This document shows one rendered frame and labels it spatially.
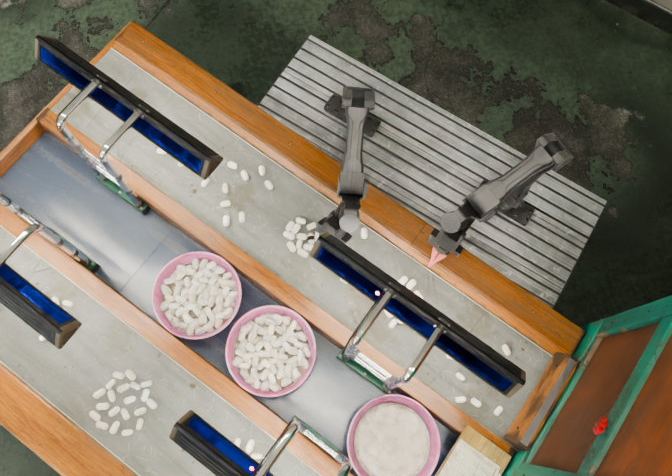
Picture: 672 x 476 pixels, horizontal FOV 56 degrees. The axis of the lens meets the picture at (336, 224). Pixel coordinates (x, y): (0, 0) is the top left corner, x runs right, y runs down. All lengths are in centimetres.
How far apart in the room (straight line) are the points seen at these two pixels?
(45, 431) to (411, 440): 104
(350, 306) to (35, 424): 95
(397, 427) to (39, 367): 106
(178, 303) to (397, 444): 77
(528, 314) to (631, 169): 138
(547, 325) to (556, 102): 147
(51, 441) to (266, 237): 84
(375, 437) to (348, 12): 210
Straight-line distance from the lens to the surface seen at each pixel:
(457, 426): 194
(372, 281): 159
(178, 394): 195
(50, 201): 226
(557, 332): 205
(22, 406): 205
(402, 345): 194
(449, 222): 173
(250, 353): 193
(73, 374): 204
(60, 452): 201
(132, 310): 198
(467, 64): 321
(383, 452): 194
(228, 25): 325
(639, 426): 147
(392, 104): 227
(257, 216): 202
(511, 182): 178
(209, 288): 198
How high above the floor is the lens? 265
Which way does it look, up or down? 73 degrees down
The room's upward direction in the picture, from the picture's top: 8 degrees clockwise
